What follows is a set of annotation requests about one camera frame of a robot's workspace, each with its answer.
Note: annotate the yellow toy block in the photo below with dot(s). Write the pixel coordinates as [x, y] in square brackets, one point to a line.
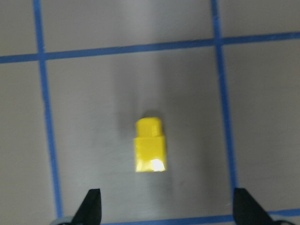
[150, 146]

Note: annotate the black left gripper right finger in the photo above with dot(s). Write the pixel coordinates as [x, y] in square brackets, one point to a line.
[247, 211]

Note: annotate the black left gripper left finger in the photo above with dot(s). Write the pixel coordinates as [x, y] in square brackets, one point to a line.
[90, 210]

